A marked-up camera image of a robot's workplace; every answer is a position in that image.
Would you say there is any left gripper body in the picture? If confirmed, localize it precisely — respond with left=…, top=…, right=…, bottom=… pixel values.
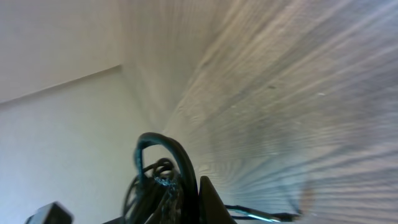
left=24, top=202, right=74, bottom=224

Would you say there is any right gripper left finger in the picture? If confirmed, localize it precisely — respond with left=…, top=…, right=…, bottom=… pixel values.
left=102, top=205, right=170, bottom=224

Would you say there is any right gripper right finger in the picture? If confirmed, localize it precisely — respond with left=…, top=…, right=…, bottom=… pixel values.
left=199, top=176, right=236, bottom=224

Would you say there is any thick black USB cable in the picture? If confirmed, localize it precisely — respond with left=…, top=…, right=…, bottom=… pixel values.
left=123, top=132, right=200, bottom=224

